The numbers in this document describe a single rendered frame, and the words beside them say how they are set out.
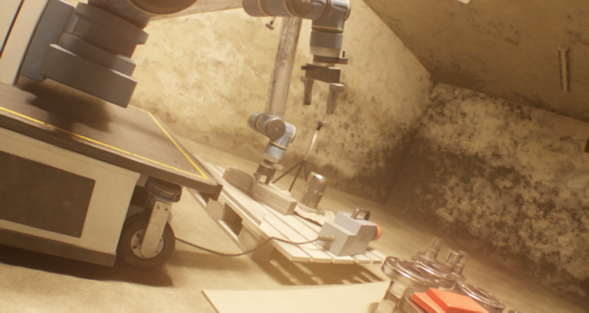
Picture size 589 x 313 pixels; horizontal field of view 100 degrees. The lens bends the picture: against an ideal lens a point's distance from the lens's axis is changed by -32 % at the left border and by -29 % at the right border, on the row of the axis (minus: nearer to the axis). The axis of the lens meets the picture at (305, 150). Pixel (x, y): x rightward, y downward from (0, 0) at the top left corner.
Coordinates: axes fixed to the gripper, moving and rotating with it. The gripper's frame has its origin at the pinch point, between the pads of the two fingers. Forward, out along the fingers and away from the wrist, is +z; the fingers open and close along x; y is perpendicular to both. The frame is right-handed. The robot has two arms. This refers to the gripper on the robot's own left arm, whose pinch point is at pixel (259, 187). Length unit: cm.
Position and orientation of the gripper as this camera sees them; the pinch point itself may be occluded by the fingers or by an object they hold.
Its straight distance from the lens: 191.6
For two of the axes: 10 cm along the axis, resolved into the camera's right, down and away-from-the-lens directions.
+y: -8.5, -3.9, 3.6
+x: -3.4, -1.3, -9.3
